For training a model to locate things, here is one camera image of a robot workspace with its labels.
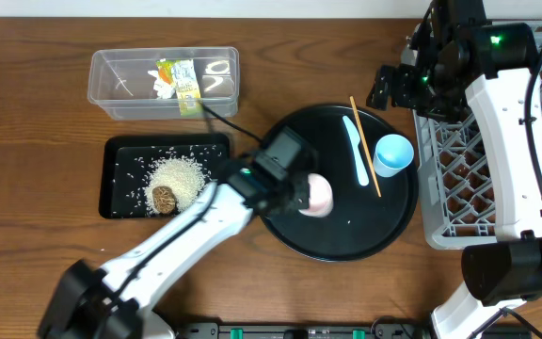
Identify pink cup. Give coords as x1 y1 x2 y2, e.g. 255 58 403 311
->
299 173 333 218

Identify brown food lump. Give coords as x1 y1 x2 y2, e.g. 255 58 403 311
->
151 186 176 215

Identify white tissue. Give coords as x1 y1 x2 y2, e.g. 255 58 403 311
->
148 70 176 99

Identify green yellow snack wrapper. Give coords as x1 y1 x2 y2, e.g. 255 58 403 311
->
155 59 201 116

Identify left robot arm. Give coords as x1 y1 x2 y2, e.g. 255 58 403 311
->
37 142 318 338

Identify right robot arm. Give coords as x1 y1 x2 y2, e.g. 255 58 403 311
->
366 1 542 338

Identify grey dishwasher rack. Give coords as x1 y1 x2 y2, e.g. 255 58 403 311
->
412 23 542 250

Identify wooden chopstick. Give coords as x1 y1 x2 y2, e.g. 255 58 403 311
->
349 95 382 198

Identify light blue cup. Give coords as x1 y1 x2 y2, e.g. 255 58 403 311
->
373 134 414 178

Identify round black tray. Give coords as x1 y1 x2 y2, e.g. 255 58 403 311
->
263 105 419 262

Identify pile of white rice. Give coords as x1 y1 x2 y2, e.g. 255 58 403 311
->
144 156 210 215

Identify black rectangular tray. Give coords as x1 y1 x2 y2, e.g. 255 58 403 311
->
98 133 231 219

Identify clear plastic bin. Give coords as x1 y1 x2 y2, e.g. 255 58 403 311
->
88 46 240 121

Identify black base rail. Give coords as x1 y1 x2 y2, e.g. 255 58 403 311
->
176 316 434 339

